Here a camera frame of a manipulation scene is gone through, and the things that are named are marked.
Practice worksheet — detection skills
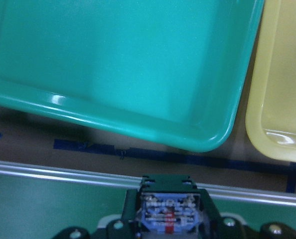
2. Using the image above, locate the green conveyor belt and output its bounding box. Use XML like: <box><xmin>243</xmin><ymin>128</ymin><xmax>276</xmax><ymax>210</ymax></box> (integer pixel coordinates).
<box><xmin>0</xmin><ymin>161</ymin><xmax>296</xmax><ymax>239</ymax></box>

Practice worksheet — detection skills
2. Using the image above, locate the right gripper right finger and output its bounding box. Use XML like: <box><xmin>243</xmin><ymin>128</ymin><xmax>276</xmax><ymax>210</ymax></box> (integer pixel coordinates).
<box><xmin>199</xmin><ymin>189</ymin><xmax>245</xmax><ymax>239</ymax></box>

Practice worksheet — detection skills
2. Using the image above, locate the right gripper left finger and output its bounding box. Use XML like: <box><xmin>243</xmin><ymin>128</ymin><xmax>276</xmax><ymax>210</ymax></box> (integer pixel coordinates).
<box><xmin>107</xmin><ymin>189</ymin><xmax>143</xmax><ymax>239</ymax></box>

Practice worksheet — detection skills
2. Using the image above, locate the yellow plastic tray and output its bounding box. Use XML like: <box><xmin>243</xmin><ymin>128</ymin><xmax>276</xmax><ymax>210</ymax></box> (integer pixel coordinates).
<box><xmin>246</xmin><ymin>0</ymin><xmax>296</xmax><ymax>162</ymax></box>

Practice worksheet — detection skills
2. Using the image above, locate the green plastic tray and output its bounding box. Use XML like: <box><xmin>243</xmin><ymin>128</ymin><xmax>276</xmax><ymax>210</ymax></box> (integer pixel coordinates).
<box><xmin>0</xmin><ymin>0</ymin><xmax>265</xmax><ymax>152</ymax></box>

